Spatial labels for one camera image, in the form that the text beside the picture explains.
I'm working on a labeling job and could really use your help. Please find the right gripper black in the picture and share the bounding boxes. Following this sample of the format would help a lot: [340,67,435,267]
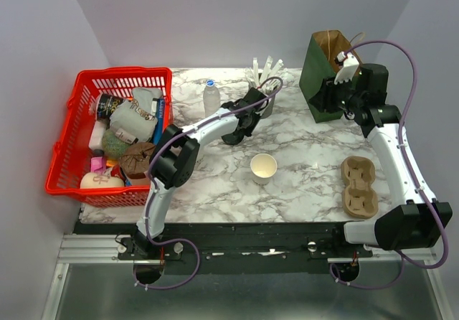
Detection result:
[308,73,364,113]

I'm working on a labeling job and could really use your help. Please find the black plastic cup lid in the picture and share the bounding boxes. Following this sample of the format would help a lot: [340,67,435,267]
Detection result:
[222,131,245,146]

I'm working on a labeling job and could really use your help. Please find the white paper cup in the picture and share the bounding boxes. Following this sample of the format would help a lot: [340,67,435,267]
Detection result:
[250,154,278,185]

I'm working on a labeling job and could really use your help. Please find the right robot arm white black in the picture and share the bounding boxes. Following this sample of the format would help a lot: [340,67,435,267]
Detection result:
[310,59,453,257]

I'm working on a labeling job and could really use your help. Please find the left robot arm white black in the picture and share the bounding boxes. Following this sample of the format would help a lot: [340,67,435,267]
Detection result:
[132,88,275,259]

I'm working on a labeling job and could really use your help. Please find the green paper bag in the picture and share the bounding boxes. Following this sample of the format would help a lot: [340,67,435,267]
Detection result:
[299,29,351,123]

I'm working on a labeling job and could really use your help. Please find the white wrapped straws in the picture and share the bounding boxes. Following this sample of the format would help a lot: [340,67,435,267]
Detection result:
[244,56,285,95]

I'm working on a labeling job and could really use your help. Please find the clear water bottle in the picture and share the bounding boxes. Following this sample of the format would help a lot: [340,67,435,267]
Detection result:
[203,80,220,117]

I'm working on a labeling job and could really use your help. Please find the blue flat box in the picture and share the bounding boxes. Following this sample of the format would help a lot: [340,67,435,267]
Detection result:
[151,98,166,144]

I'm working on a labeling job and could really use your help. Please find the brown cardboard cup carrier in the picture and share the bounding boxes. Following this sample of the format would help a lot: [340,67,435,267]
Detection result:
[341,156,379,220]

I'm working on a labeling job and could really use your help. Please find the grey cloth pouch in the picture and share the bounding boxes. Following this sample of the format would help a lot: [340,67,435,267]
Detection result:
[110,88,163,144]

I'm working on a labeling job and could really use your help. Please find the brown round lid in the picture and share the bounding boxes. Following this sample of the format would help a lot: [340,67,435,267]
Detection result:
[118,142,156,179]

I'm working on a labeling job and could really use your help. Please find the green scrub sponge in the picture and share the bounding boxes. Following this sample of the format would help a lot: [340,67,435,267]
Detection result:
[102,129,131,159]

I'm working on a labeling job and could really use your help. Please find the black snack can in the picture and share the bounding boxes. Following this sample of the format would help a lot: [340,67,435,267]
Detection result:
[94,93,126,121]

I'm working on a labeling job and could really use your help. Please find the white soap block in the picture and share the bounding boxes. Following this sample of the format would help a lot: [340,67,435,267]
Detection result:
[88,121,107,151]

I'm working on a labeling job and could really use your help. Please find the pink small box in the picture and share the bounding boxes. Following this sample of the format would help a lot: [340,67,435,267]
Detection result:
[90,156,107,174]

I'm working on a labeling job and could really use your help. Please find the red plastic basket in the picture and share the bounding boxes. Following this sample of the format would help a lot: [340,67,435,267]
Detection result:
[45,66,173,208]

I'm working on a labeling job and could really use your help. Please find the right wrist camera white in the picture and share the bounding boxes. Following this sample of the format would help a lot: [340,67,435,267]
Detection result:
[333,51,360,85]

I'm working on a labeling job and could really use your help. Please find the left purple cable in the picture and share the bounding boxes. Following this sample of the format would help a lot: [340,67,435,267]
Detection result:
[132,76,284,291]

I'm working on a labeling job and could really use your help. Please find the purple cable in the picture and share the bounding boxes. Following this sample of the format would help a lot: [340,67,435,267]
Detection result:
[328,39,450,291]
[132,76,284,291]

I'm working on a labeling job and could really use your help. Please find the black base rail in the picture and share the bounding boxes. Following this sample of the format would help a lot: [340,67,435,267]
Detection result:
[118,222,372,275]

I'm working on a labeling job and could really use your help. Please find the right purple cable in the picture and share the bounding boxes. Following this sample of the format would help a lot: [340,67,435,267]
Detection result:
[328,39,450,291]

